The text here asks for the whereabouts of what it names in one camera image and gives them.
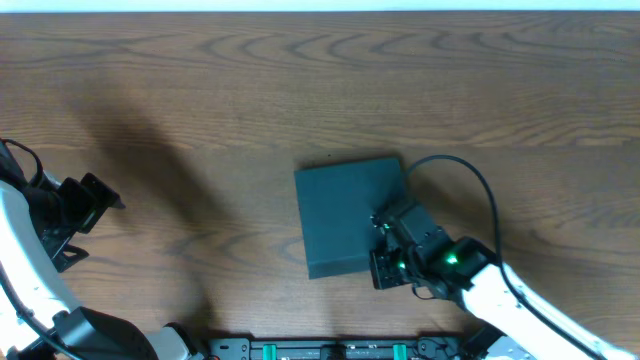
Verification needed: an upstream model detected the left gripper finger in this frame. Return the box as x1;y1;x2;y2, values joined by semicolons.
41;235;89;273
79;173;126;234

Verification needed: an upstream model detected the dark green box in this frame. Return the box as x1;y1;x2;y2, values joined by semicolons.
294;157;406;279

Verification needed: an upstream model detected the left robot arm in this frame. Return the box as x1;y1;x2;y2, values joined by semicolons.
1;139;209;360

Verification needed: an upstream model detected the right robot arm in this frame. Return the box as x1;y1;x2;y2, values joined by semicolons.
370;199;635;359

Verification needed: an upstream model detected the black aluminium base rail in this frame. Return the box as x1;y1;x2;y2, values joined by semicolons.
207;337;469;360

